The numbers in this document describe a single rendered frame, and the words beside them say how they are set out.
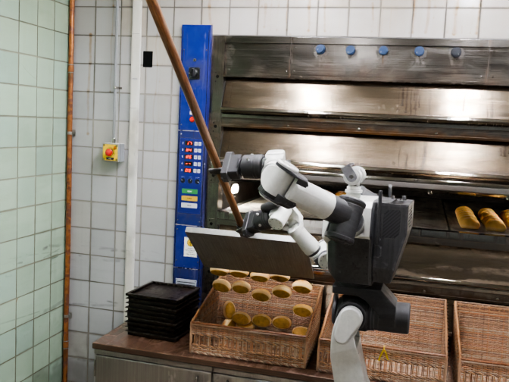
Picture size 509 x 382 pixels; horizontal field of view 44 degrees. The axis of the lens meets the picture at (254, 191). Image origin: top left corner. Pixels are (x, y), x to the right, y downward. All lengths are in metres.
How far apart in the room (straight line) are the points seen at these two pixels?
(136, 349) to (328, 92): 1.56
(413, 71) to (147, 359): 1.87
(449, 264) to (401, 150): 0.61
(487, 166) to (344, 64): 0.85
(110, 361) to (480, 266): 1.84
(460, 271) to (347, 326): 1.05
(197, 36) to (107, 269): 1.39
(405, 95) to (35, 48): 1.87
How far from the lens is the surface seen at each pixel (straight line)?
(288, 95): 3.28
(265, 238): 2.76
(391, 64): 3.24
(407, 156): 3.21
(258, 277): 3.13
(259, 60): 3.34
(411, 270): 3.26
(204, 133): 2.18
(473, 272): 3.28
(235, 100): 3.34
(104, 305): 3.78
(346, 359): 2.44
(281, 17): 3.33
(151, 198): 3.53
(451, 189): 3.07
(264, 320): 3.27
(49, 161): 3.60
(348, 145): 3.24
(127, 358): 3.17
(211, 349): 3.03
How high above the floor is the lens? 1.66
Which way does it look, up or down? 6 degrees down
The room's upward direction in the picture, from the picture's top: 3 degrees clockwise
